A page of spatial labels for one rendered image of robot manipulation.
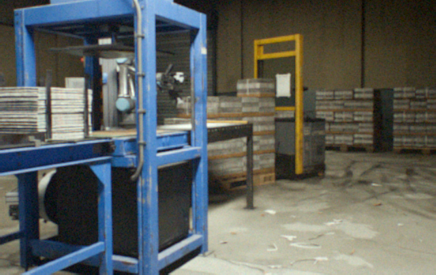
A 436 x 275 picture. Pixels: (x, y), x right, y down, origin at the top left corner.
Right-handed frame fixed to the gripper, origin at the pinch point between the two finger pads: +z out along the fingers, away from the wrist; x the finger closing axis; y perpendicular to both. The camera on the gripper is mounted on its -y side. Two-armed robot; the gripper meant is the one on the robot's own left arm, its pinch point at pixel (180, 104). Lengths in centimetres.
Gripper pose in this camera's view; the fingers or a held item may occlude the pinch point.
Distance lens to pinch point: 497.5
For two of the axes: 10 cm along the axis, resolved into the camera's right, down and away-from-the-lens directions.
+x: 6.9, 0.4, -7.2
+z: 3.5, 8.5, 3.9
